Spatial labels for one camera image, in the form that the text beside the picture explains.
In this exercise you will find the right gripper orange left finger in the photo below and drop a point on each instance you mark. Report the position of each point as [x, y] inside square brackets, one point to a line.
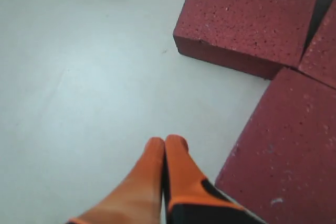
[138, 198]

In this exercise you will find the back row left red brick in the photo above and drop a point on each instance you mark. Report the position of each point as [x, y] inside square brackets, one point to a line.
[318, 61]

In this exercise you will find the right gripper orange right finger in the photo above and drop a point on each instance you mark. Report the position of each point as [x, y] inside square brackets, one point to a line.
[189, 196]

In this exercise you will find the angled red brick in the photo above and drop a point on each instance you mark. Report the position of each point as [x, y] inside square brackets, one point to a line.
[258, 37]

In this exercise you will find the red brick with white scratches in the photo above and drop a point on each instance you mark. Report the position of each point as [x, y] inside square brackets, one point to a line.
[282, 167]

